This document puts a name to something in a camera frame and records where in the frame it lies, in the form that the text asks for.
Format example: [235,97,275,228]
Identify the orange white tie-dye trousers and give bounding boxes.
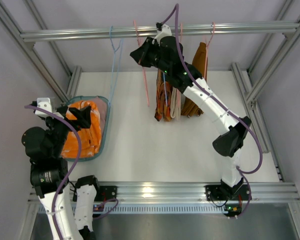
[61,99,104,159]

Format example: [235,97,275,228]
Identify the pink trousers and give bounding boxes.
[94,96,108,141]

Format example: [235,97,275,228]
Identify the blue wire hanger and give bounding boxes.
[108,26,124,107]
[163,73,168,107]

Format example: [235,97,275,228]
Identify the pink wire hanger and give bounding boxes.
[133,19,150,107]
[178,22,184,43]
[203,21,216,80]

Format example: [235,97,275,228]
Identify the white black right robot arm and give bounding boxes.
[130,36,251,199]

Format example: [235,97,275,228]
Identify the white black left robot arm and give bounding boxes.
[21,104,100,240]

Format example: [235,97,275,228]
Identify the orange brown patterned trousers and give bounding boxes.
[154,70,173,122]

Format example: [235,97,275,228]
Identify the beige trousers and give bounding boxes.
[170,87,181,121]

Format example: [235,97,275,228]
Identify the teal plastic basket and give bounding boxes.
[65,96,111,162]

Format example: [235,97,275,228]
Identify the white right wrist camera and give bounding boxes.
[154,22,172,44]

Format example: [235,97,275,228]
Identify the aluminium left frame strut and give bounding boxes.
[0,0,82,102]

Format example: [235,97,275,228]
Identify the aluminium frame strut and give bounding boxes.
[230,15,300,182]
[0,0,82,102]

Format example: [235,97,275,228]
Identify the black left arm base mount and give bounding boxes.
[94,185,118,202]

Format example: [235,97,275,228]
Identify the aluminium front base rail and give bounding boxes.
[27,181,300,204]

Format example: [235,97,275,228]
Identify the aluminium hanging rail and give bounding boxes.
[21,20,300,42]

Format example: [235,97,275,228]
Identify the grey slotted cable duct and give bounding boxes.
[37,202,231,215]

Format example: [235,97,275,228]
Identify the aluminium right frame strut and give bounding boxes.
[230,15,300,182]

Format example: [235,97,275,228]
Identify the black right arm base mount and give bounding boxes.
[205,184,251,202]

